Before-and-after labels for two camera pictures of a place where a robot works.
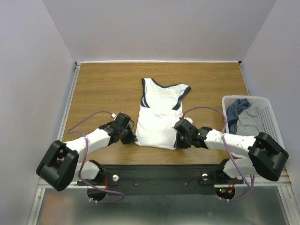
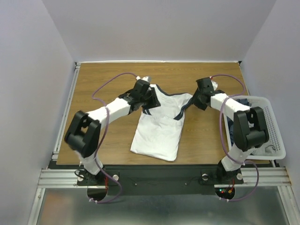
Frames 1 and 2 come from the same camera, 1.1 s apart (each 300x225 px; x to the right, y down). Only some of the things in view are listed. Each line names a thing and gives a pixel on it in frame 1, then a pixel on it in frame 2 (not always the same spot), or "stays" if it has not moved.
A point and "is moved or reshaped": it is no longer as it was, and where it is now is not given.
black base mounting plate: [162, 179] stays
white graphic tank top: [159, 113] is moved or reshaped
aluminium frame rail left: [61, 133] stays
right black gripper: [180, 139] -> [198, 99]
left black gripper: [131, 138] -> [154, 101]
